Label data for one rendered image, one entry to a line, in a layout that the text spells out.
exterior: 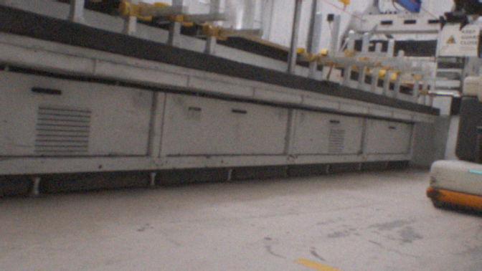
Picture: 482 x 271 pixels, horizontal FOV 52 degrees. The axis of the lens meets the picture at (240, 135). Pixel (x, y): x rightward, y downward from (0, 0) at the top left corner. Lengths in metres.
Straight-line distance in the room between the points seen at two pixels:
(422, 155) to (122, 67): 4.45
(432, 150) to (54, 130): 4.57
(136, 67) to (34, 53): 0.46
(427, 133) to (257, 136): 3.12
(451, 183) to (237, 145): 1.27
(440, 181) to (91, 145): 1.94
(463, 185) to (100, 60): 2.06
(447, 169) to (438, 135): 2.90
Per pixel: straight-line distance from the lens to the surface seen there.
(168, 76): 2.26
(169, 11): 1.98
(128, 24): 2.09
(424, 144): 5.98
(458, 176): 3.04
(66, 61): 1.95
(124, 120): 2.40
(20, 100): 2.12
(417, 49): 6.00
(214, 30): 2.43
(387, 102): 4.33
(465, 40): 5.83
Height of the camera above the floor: 0.45
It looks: 3 degrees down
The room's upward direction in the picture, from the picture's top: 6 degrees clockwise
